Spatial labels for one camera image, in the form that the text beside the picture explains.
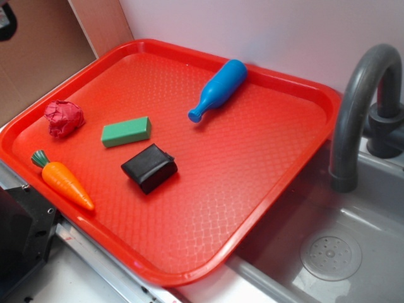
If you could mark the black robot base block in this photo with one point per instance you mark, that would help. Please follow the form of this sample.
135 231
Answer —
28 224

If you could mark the red plastic tray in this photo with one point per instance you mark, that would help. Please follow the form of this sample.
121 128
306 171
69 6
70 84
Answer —
232 165

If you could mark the green rectangular block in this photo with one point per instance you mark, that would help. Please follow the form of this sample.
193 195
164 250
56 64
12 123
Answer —
126 132

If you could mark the blue toy bottle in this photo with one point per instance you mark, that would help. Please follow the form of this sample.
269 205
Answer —
219 88

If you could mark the crumpled red paper ball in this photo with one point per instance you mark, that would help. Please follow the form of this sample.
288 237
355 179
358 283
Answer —
63 117

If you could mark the grey plastic sink basin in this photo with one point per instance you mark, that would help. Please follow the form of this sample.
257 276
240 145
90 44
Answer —
317 245

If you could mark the orange toy carrot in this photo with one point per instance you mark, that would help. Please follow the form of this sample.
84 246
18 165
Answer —
57 176

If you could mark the grey toy faucet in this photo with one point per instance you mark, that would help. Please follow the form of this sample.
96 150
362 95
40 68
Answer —
371 108

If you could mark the brown cardboard box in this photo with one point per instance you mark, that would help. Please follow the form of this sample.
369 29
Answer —
53 41

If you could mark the aluminium frame rail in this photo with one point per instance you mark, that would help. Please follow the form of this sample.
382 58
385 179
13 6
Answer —
77 270

